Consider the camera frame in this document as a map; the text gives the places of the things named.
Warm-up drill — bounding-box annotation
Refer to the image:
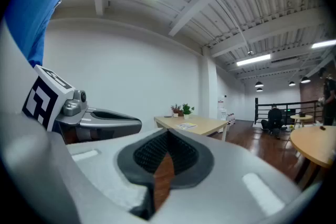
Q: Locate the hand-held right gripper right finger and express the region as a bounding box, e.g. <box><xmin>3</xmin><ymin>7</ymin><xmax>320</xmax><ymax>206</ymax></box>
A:
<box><xmin>152</xmin><ymin>127</ymin><xmax>303</xmax><ymax>224</ymax></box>

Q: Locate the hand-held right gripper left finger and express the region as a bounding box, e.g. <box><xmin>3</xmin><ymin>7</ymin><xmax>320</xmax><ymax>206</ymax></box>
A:
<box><xmin>66</xmin><ymin>127</ymin><xmax>169</xmax><ymax>224</ymax></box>

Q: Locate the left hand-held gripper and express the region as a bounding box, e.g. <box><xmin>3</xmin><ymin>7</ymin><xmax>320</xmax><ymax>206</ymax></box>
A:
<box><xmin>22</xmin><ymin>65</ymin><xmax>143</xmax><ymax>145</ymax></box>

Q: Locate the reddish potted plant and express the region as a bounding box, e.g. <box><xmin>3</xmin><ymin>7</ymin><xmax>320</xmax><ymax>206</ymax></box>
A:
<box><xmin>170</xmin><ymin>103</ymin><xmax>184</xmax><ymax>117</ymax></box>

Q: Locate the rectangular light wooden table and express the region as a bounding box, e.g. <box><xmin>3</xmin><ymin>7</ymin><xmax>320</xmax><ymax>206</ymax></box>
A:
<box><xmin>153</xmin><ymin>115</ymin><xmax>229</xmax><ymax>142</ymax></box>

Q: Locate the yellow white booklet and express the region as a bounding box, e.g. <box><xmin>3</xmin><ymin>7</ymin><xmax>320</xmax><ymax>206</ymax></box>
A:
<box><xmin>175</xmin><ymin>122</ymin><xmax>198</xmax><ymax>130</ymax></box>

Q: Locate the green plant in white pot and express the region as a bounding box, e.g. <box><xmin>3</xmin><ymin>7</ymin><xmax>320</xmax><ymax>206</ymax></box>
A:
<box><xmin>181</xmin><ymin>103</ymin><xmax>195</xmax><ymax>120</ymax></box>

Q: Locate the white water dispenser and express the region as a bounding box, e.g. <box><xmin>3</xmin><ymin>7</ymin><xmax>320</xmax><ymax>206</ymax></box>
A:
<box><xmin>217</xmin><ymin>95</ymin><xmax>228</xmax><ymax>121</ymax></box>

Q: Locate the large round wooden table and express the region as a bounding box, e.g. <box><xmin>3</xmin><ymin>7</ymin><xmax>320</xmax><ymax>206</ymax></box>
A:
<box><xmin>289</xmin><ymin>125</ymin><xmax>336</xmax><ymax>190</ymax></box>

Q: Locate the small round wooden table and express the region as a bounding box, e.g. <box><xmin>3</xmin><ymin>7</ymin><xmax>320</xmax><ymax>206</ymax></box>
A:
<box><xmin>289</xmin><ymin>114</ymin><xmax>314</xmax><ymax>129</ymax></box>

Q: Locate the black metal railing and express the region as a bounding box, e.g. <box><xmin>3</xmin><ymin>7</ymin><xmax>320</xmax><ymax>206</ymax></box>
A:
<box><xmin>254</xmin><ymin>100</ymin><xmax>324</xmax><ymax>125</ymax></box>

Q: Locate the long ceiling tube light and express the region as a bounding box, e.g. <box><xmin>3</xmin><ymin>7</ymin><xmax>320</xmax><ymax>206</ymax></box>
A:
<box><xmin>236</xmin><ymin>54</ymin><xmax>271</xmax><ymax>67</ymax></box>
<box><xmin>311</xmin><ymin>39</ymin><xmax>336</xmax><ymax>49</ymax></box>

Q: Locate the person's blue shirt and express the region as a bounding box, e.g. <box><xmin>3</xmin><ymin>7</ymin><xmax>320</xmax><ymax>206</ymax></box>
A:
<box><xmin>3</xmin><ymin>0</ymin><xmax>77</xmax><ymax>68</ymax></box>

